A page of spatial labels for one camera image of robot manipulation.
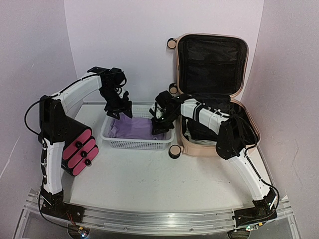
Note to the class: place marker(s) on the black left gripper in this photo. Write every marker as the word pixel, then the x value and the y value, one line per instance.
pixel 125 107

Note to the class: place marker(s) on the beige hard-shell suitcase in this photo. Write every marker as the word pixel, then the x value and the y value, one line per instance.
pixel 211 69

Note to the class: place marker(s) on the black garment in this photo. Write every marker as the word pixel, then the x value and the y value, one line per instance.
pixel 196 131

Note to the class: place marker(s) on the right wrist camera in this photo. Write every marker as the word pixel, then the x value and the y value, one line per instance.
pixel 157 112

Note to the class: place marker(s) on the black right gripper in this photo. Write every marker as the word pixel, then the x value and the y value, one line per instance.
pixel 158 129

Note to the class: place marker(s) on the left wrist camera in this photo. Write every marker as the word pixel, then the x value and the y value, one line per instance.
pixel 124 96

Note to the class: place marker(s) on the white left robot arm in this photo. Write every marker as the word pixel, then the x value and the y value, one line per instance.
pixel 56 127

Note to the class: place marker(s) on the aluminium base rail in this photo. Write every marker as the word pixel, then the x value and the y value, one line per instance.
pixel 175 224

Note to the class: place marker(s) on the white perforated plastic basket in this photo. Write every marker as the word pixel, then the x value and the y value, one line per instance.
pixel 141 111

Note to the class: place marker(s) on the purple shirt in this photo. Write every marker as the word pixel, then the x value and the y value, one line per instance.
pixel 135 128

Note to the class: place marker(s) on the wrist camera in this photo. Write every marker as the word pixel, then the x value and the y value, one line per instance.
pixel 124 96
pixel 157 112

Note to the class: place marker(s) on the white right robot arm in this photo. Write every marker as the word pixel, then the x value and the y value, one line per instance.
pixel 231 144

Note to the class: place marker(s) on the black pink drawer organizer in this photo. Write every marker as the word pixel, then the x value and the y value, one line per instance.
pixel 80 148

